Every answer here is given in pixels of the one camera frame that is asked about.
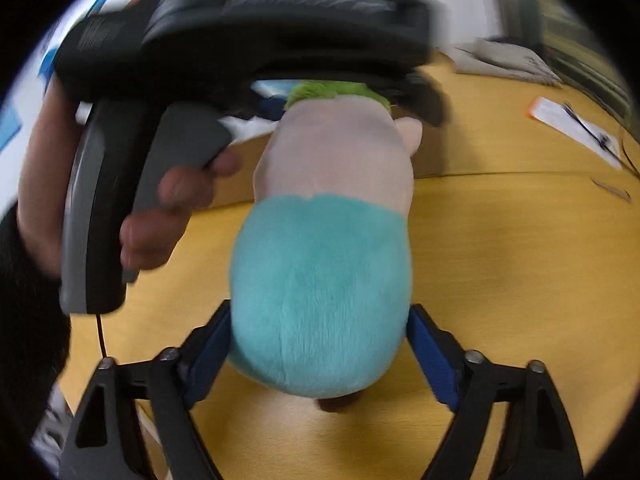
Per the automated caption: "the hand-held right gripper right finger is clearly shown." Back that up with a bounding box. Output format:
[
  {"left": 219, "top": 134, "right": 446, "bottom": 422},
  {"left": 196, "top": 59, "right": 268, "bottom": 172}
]
[{"left": 407, "top": 304, "right": 583, "bottom": 480}]

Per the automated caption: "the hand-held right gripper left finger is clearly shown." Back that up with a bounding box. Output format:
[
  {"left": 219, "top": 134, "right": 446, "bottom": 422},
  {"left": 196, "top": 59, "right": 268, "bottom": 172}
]
[{"left": 60, "top": 300, "right": 232, "bottom": 480}]

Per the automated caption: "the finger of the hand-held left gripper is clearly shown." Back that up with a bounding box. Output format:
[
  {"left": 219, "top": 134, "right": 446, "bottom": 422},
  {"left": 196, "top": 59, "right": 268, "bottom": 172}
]
[{"left": 387, "top": 72, "right": 451, "bottom": 128}]

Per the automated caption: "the black pen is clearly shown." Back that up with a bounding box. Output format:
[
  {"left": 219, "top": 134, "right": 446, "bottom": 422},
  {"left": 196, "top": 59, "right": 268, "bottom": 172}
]
[{"left": 562, "top": 102, "right": 617, "bottom": 152}]

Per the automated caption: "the small brown strip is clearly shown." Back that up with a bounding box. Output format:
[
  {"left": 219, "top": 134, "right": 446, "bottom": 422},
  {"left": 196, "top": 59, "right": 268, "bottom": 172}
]
[{"left": 591, "top": 179, "right": 632, "bottom": 202}]

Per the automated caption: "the person's left forearm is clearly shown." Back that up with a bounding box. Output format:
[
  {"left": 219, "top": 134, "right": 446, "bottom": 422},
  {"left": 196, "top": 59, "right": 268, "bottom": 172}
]
[{"left": 0, "top": 205, "right": 74, "bottom": 463}]

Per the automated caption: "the grey folded cloth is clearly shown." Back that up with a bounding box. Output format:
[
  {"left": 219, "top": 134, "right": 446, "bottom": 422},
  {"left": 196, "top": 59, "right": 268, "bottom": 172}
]
[{"left": 450, "top": 37, "right": 564, "bottom": 89}]

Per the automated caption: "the teal and pink plush toy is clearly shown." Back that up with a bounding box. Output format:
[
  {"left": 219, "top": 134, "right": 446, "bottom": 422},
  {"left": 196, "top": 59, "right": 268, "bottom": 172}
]
[{"left": 227, "top": 80, "right": 424, "bottom": 414}]

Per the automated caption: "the person's left hand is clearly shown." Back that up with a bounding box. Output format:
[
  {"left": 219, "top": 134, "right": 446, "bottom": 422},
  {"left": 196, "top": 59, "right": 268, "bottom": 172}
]
[{"left": 17, "top": 77, "right": 244, "bottom": 276}]

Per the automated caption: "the white paper sheet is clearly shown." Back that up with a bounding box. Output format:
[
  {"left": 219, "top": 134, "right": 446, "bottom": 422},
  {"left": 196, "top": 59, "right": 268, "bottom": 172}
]
[{"left": 527, "top": 96, "right": 624, "bottom": 170}]

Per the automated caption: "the thin gripper cable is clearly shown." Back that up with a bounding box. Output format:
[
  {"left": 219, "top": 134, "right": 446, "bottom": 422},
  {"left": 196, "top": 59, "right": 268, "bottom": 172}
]
[{"left": 95, "top": 312, "right": 109, "bottom": 362}]

